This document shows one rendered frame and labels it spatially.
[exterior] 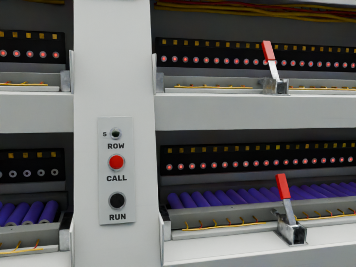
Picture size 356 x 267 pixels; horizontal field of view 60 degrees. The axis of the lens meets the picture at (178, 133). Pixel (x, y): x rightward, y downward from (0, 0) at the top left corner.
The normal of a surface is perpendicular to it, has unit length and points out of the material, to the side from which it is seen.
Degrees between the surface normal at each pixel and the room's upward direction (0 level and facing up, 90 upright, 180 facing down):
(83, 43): 90
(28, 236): 111
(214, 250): 20
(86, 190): 90
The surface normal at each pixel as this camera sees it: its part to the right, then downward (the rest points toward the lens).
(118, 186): 0.22, -0.17
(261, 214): 0.22, 0.18
